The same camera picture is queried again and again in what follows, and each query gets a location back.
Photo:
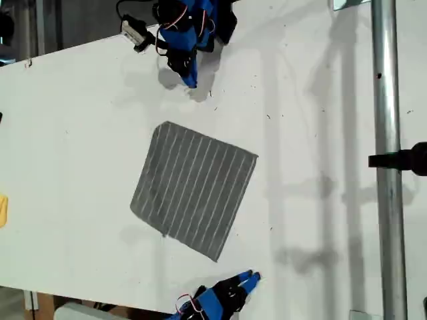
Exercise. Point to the grey striped towel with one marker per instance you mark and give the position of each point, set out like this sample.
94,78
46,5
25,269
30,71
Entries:
193,186

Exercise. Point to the white box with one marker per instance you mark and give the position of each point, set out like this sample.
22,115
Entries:
83,312

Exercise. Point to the small metal table clip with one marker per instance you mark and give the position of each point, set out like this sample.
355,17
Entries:
29,62

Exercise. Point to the dark round object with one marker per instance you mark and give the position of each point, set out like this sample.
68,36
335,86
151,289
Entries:
6,26

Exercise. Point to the black clamp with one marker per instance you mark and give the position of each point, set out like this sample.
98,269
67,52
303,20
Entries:
403,159

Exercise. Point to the yellow object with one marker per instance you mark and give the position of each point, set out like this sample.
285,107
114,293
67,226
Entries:
3,210

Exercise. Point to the black camera box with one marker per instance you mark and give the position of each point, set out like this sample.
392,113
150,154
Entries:
135,31

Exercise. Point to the steel post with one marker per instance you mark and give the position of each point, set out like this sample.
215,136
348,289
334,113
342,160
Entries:
387,83

